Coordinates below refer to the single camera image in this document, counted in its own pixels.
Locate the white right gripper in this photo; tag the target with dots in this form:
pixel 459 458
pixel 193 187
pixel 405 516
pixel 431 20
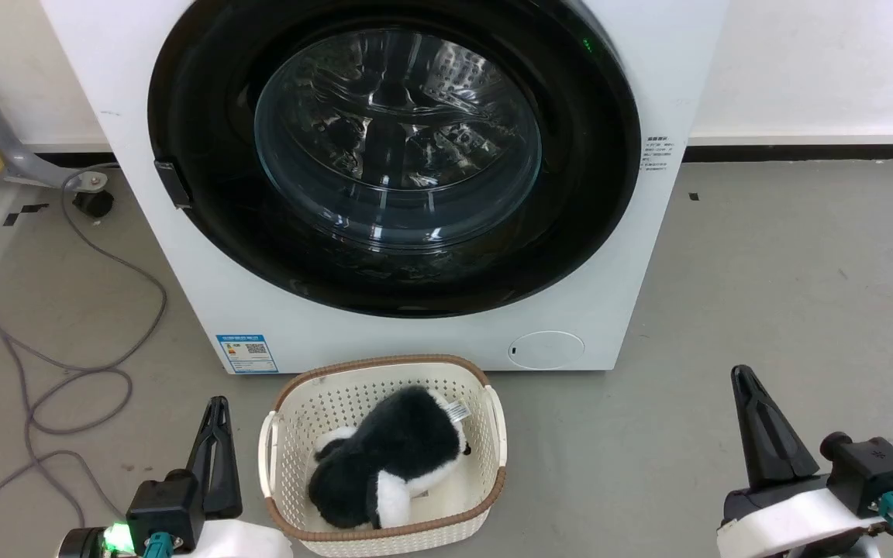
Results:
pixel 791 523

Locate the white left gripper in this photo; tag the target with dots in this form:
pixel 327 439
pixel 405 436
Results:
pixel 241 541

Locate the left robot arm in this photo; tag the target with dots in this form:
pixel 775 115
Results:
pixel 82 544

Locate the white washing machine body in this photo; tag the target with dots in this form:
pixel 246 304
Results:
pixel 415 341

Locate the black round washer door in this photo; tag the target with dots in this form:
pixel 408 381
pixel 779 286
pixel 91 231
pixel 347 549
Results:
pixel 206 116

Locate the blue energy label sticker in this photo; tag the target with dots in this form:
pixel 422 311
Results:
pixel 247 353

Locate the cream plastic laundry basket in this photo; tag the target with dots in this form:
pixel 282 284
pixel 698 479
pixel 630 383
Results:
pixel 322 403

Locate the black and white plush toy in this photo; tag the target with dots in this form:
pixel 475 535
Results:
pixel 392 457

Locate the round white filter cover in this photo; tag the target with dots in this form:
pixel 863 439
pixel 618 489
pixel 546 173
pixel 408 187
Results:
pixel 546 349

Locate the white plush toy tag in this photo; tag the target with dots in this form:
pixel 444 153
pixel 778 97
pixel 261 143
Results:
pixel 457 410

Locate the black caster wheel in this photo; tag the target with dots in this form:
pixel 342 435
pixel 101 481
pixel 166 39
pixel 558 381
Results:
pixel 94 204

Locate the black text label sticker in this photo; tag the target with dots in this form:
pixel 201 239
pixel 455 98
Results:
pixel 660 155

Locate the grey metal furniture leg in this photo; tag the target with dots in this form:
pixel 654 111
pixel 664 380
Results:
pixel 5 143

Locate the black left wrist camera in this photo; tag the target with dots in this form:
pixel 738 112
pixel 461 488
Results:
pixel 163 508

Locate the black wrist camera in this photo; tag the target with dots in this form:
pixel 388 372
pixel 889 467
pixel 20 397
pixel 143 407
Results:
pixel 163 508
pixel 877 473

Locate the teal left camera connector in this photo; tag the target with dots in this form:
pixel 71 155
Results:
pixel 158 546

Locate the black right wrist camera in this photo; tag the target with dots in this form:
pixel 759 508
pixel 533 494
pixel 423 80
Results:
pixel 877 473

